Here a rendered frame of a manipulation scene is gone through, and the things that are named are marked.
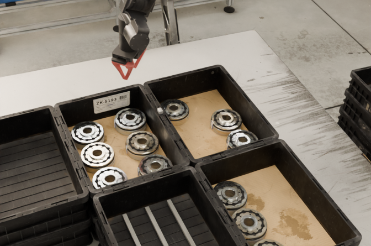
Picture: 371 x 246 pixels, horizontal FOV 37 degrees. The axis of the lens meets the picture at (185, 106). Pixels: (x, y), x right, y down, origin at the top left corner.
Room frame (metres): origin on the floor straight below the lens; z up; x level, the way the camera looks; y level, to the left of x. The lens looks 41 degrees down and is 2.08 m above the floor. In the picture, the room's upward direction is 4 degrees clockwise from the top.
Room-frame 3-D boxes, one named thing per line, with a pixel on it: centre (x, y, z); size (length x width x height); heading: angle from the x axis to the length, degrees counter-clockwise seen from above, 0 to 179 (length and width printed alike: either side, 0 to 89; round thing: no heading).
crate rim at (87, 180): (1.20, 0.19, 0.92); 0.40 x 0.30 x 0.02; 27
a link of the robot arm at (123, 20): (1.32, 0.17, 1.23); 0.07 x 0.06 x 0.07; 24
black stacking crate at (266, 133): (1.33, -0.07, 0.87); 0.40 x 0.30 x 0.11; 27
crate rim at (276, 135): (1.33, -0.07, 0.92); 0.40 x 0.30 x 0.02; 27
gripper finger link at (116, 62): (1.31, 0.18, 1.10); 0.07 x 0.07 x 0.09; 72
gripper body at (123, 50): (1.32, 0.18, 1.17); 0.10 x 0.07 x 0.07; 162
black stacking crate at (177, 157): (1.20, 0.19, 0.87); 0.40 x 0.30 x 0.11; 27
